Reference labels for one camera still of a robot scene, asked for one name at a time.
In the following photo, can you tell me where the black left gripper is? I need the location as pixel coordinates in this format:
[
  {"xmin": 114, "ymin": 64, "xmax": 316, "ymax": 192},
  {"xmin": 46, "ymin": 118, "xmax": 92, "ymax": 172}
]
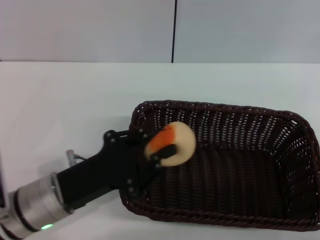
[{"xmin": 56, "ymin": 128, "xmax": 177, "ymax": 211}]

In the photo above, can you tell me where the round bun with orange topping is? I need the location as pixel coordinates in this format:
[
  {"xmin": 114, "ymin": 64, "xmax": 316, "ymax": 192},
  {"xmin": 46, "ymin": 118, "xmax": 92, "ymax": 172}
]
[{"xmin": 144, "ymin": 121, "xmax": 197, "ymax": 168}]

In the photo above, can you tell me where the dark brown woven wicker basket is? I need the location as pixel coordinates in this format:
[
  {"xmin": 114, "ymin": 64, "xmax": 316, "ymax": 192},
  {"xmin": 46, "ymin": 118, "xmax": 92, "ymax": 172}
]
[{"xmin": 119, "ymin": 99, "xmax": 320, "ymax": 233}]

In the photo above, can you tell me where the silver left gripper cable connector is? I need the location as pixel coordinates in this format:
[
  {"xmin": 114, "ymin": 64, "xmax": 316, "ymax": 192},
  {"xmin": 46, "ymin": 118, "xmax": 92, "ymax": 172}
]
[{"xmin": 65, "ymin": 149, "xmax": 87, "ymax": 167}]

